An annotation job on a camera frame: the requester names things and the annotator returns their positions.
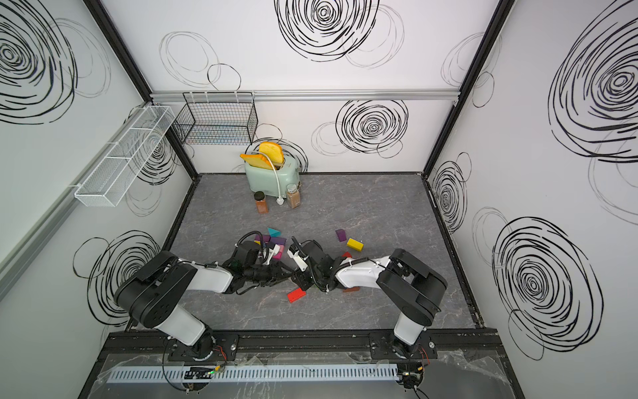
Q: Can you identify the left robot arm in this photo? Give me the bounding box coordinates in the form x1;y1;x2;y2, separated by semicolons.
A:
114;241;295;347

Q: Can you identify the black wire basket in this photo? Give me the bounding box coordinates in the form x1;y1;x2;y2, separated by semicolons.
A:
174;91;259;146

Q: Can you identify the purple block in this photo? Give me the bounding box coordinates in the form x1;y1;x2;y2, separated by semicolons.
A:
270;237;287;245
336;229;347;242

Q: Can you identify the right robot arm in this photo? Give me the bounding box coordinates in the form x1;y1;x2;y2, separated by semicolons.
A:
287;239;448;348

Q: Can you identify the yellow toast slice front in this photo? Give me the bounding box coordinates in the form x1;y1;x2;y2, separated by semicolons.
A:
240;153;275;171

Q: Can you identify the grey slotted cable duct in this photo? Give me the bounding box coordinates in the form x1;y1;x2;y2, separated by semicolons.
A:
106;364;399;385

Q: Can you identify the brown spice jar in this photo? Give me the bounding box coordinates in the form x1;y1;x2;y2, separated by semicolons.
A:
254;191;269;214

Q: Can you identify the brown triangle block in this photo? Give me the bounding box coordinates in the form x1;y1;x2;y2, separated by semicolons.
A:
342;287;361;294

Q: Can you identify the mint green toaster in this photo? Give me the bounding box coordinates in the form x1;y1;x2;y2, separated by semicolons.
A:
244;156;301;198

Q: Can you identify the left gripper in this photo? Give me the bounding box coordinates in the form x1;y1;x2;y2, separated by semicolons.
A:
244;260;294;286

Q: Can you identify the yellow toast slice back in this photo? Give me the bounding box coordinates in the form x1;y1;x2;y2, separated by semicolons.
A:
259;141;285;167

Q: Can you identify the beige spice jar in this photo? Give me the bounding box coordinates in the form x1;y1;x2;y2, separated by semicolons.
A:
287;184;302;209

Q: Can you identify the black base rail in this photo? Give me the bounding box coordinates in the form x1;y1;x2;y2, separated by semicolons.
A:
98;329;502;363

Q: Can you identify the white toaster cable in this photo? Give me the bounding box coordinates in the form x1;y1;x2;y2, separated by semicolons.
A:
261;151;285;205

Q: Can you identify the yellow toast slice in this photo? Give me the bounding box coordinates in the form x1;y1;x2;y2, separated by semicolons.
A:
240;153;275;171
259;141;285;167

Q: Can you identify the white wire shelf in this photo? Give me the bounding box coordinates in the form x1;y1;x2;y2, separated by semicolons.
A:
74;105;175;207

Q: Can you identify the yellow block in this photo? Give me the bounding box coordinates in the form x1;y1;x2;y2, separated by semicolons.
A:
347;239;364;252

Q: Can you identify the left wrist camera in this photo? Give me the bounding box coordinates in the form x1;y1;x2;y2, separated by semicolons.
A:
263;244;283;265

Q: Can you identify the teal triangle block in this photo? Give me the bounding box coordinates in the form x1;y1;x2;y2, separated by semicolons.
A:
267;228;282;237

